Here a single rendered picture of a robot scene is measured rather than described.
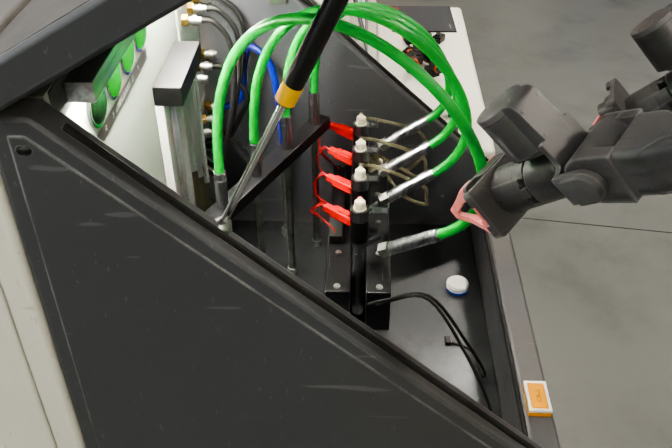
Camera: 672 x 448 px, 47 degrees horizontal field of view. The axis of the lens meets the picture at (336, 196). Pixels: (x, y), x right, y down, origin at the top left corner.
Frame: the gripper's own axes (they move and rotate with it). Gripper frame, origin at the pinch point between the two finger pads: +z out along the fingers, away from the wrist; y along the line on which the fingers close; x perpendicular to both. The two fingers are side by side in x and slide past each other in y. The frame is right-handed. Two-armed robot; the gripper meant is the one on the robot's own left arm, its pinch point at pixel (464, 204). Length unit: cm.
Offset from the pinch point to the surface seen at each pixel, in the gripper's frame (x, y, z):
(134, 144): -31.4, 22.0, 15.8
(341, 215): -5.8, 1.9, 23.9
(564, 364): 87, -68, 108
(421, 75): -16.3, -0.4, -8.4
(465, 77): -4, -60, 55
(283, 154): -17.9, -2.1, 33.8
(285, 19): -31.0, 3.7, -0.1
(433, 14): -19, -83, 76
